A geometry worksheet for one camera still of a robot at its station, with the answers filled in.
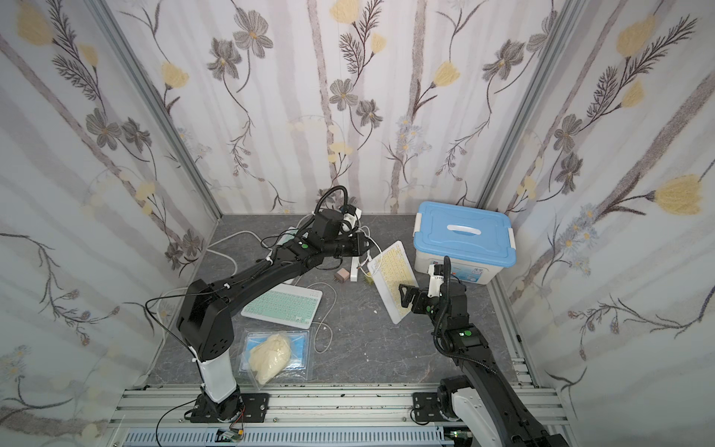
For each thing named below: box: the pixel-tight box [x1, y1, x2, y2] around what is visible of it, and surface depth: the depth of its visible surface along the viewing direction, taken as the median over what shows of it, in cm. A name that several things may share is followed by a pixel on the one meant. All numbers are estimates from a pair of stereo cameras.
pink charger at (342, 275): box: [333, 268, 350, 283], surface depth 101 cm
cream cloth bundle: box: [249, 333, 292, 385], surface depth 81 cm
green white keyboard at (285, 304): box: [241, 283, 324, 330], surface depth 92 cm
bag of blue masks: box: [238, 329, 311, 392], surface depth 82 cm
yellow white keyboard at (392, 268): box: [366, 240, 419, 325], surface depth 89 cm
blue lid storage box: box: [412, 201, 517, 285], surface depth 95 cm
